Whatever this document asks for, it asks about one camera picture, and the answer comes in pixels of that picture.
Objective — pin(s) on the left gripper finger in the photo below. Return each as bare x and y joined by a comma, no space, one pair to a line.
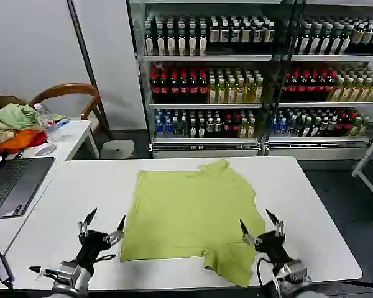
84,226
116,234

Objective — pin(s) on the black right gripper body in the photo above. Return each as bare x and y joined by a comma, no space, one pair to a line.
273,246

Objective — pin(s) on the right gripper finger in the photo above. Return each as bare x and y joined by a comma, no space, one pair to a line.
279,228
248,237

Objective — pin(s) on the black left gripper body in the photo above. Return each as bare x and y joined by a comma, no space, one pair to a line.
91,248

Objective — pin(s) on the light green shirt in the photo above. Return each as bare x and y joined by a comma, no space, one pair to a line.
189,214

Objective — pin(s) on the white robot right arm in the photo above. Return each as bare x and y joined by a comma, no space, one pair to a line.
293,273

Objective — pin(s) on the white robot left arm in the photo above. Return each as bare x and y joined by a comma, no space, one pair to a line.
70,276

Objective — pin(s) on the dark grey laptop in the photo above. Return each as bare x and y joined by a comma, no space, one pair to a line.
15,183

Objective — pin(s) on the white round stool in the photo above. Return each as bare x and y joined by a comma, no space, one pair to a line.
117,149

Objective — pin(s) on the grey computer mouse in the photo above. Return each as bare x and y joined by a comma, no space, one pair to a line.
45,149

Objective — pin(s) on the white side desk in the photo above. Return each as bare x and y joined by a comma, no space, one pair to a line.
74,133

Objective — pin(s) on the blue cloth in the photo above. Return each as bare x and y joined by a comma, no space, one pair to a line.
62,123

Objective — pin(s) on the orange crumpled garment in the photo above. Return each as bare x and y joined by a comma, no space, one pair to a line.
18,141

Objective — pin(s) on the clear plastic water bottle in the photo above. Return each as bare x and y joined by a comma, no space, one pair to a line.
48,124

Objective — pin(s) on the green crumpled garment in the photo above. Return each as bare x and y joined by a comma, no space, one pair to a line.
21,116

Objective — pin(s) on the beige crumpled garment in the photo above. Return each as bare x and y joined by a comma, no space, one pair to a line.
0,128

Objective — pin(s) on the brown wooden chair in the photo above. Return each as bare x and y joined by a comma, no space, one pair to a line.
65,90

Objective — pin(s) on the dark slanted pillar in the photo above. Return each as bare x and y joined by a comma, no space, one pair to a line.
87,65

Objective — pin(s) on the wide shelf of bottles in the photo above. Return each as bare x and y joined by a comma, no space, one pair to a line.
205,77

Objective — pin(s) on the grey metal frame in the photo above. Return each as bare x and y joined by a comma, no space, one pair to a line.
371,161

